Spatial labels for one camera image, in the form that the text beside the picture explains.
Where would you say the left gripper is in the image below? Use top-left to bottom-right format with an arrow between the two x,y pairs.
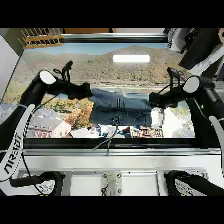
67,82 -> 95,101

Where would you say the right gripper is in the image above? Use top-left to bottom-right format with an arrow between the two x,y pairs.
148,91 -> 178,109

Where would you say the heap of clothes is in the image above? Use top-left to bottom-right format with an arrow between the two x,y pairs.
163,28 -> 194,54

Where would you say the white garment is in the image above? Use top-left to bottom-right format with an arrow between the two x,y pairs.
194,44 -> 224,77

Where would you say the black garment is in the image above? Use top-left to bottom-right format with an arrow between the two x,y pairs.
179,28 -> 224,70

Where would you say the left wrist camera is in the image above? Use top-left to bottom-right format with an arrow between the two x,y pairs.
53,60 -> 75,83

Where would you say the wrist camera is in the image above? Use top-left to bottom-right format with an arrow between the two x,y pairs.
53,60 -> 75,83
166,67 -> 182,92

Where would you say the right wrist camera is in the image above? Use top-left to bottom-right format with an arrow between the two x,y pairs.
166,67 -> 182,92

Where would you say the silver frame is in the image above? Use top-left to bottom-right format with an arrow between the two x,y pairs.
15,147 -> 224,197

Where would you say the black cable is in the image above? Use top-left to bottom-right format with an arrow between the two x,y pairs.
19,146 -> 38,195

